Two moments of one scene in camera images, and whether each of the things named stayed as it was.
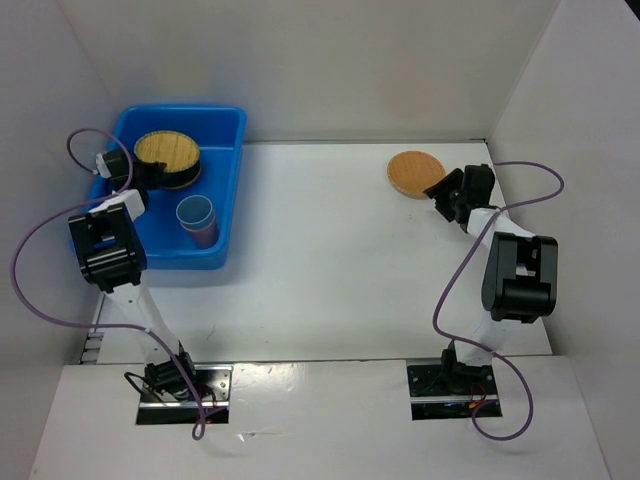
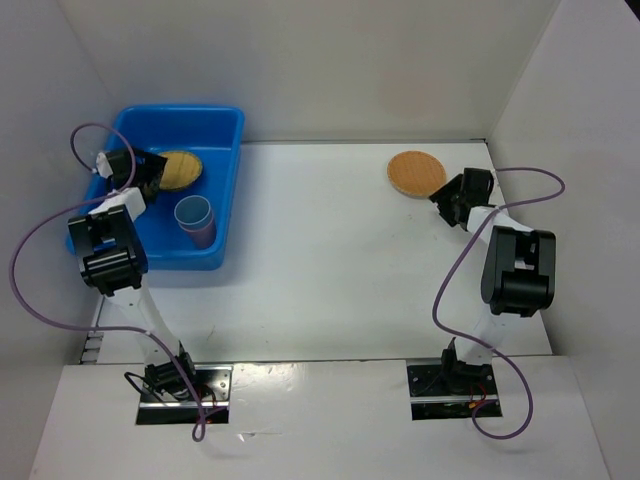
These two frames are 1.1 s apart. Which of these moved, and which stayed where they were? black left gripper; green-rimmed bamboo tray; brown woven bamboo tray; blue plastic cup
Moved: green-rimmed bamboo tray
Stayed: black left gripper; blue plastic cup; brown woven bamboo tray
